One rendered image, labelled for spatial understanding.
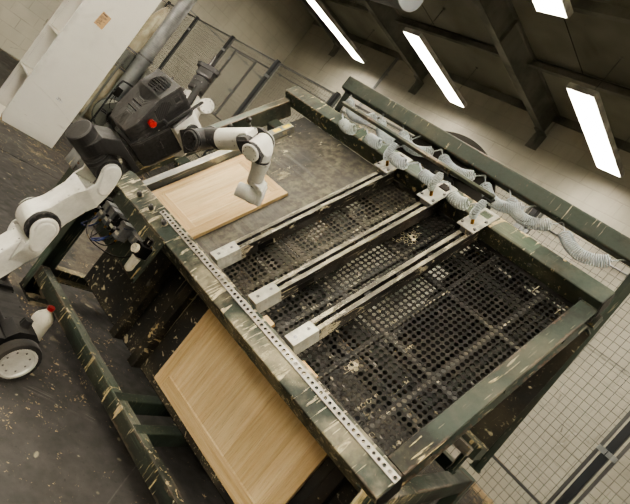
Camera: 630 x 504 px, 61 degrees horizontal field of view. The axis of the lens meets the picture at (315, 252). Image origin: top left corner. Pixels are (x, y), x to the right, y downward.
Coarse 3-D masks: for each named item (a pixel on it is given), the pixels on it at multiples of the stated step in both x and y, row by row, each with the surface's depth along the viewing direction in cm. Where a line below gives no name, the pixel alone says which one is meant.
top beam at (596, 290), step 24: (288, 96) 338; (312, 96) 332; (312, 120) 328; (336, 120) 312; (360, 144) 299; (408, 168) 279; (456, 216) 262; (504, 240) 243; (528, 240) 241; (528, 264) 238; (552, 264) 230; (552, 288) 233; (576, 288) 222; (600, 288) 221; (600, 312) 223
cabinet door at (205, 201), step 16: (240, 160) 298; (192, 176) 287; (208, 176) 288; (224, 176) 288; (240, 176) 288; (160, 192) 277; (176, 192) 278; (192, 192) 278; (208, 192) 278; (224, 192) 278; (272, 192) 278; (176, 208) 268; (192, 208) 269; (208, 208) 269; (224, 208) 269; (240, 208) 268; (256, 208) 270; (192, 224) 260; (208, 224) 260; (224, 224) 262
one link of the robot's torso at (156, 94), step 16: (144, 80) 226; (160, 80) 233; (128, 96) 225; (144, 96) 221; (160, 96) 217; (176, 96) 220; (112, 112) 225; (128, 112) 221; (144, 112) 216; (160, 112) 219; (176, 112) 224; (192, 112) 227; (128, 128) 216; (144, 128) 219; (160, 128) 224; (176, 128) 224; (128, 144) 226; (144, 144) 223; (160, 144) 226; (176, 144) 230; (144, 160) 229; (160, 160) 232
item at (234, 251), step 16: (400, 144) 270; (384, 160) 283; (368, 176) 279; (384, 176) 279; (336, 192) 269; (352, 192) 270; (368, 192) 278; (304, 208) 260; (320, 208) 261; (336, 208) 269; (272, 224) 252; (288, 224) 252; (304, 224) 260; (240, 240) 244; (256, 240) 245; (272, 240) 252; (224, 256) 237; (240, 256) 244
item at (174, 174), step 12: (276, 132) 314; (288, 132) 319; (204, 156) 297; (216, 156) 297; (228, 156) 301; (180, 168) 289; (192, 168) 290; (144, 180) 281; (156, 180) 281; (168, 180) 285
